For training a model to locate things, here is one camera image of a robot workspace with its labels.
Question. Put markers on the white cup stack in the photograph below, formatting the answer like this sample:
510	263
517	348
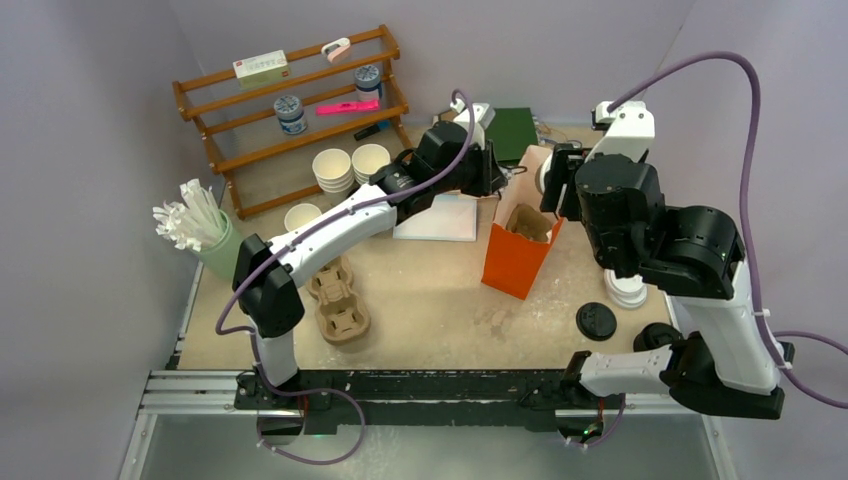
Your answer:
367	159
334	173

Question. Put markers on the right white cup stack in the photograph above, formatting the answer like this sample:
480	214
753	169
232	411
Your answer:
367	159

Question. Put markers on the black blue marker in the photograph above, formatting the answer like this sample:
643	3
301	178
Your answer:
371	130

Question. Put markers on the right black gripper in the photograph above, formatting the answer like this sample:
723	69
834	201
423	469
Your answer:
566	161

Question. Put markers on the white cup lid picked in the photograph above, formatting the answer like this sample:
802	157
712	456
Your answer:
542	174

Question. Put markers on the black cup lid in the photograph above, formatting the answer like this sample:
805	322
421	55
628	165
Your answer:
596	321

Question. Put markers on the white green box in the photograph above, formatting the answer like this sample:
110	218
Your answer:
261	70

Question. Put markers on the black lid stack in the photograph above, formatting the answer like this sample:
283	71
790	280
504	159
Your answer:
655	335

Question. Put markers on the green paper bag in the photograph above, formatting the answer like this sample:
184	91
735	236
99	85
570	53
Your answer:
511	131

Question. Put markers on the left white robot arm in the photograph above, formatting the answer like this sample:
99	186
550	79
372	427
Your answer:
269	274

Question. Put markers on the blue white jar right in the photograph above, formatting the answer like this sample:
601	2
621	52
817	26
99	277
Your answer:
368	83

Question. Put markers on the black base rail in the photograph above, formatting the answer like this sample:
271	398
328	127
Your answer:
320	401

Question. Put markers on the left white cup stack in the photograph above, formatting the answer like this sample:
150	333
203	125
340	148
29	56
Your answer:
334	173

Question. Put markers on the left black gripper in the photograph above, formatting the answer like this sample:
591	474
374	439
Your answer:
490	179

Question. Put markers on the white pink clip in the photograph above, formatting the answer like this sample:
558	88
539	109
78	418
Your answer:
337	51

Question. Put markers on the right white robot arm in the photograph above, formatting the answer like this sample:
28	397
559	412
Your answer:
727	367

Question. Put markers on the wooden shelf rack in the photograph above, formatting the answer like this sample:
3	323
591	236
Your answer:
258	109

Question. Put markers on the brown paper cup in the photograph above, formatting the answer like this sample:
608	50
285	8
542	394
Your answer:
300	215

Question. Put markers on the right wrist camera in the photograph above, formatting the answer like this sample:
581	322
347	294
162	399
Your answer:
628	130

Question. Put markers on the blue white jar left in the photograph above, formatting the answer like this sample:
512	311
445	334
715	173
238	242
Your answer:
290	114

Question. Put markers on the orange paper bag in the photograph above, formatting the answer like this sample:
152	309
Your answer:
512	262

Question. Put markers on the blue white jar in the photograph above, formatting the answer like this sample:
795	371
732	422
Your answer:
368	83
290	114

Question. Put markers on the white cup lid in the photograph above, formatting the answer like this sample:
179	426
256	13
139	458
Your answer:
628	293

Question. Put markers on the pulp cup carrier tray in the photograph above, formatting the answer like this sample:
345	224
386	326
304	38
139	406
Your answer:
341	313

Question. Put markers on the green straw holder cup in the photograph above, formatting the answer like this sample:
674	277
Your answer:
221	258

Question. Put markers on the single pulp cup carrier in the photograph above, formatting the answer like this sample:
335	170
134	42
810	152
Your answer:
530	224

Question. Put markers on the pink marker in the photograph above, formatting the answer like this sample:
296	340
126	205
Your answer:
348	108

